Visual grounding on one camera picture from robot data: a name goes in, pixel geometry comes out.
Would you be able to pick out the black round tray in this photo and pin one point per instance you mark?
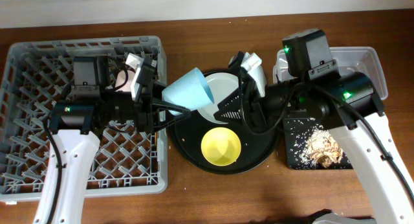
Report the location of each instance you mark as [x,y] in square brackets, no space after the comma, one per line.
[187,135]

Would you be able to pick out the blue plastic cup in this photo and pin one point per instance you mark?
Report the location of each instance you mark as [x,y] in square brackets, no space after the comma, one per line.
[190,91]

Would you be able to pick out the pink plastic cup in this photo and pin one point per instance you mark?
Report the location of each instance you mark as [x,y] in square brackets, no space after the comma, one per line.
[124,81]

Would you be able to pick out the food scraps and rice pile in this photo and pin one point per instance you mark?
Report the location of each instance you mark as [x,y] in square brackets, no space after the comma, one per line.
[323,148]

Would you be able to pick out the grey round plate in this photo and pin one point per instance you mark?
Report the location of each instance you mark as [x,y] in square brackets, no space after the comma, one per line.
[221,86]

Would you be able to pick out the black rectangular tray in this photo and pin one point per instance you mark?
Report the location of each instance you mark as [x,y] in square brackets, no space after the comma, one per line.
[297,152]

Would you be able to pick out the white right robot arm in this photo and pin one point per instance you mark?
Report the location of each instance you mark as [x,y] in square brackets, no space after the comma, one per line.
[351,109]

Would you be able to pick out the clear plastic bin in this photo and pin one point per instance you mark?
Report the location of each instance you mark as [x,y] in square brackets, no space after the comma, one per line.
[349,59]

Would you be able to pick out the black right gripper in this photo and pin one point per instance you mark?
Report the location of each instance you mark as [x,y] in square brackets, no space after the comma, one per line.
[253,105]

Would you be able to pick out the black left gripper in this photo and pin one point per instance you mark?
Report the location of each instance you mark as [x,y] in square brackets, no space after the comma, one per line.
[145,111]

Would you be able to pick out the grey dishwasher rack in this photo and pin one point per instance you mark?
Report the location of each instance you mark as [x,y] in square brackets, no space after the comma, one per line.
[127,162]

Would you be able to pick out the yellow bowl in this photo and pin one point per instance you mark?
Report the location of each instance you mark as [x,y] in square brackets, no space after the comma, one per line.
[221,146]

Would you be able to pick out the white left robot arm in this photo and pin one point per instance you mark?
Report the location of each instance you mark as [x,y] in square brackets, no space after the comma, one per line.
[74,129]

